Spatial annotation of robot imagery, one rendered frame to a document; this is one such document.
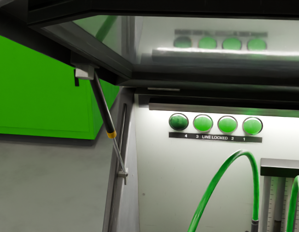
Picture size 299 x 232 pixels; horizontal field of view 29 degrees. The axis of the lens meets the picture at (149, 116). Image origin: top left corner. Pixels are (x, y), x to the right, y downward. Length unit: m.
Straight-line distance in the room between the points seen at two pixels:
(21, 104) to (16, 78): 0.19
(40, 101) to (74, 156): 0.44
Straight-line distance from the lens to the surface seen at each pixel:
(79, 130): 3.96
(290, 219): 1.42
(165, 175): 1.52
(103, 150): 4.00
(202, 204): 1.13
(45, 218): 3.43
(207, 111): 1.38
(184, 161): 1.49
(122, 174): 1.35
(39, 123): 4.03
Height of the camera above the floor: 2.06
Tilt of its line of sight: 28 degrees down
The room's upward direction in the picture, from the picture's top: 2 degrees counter-clockwise
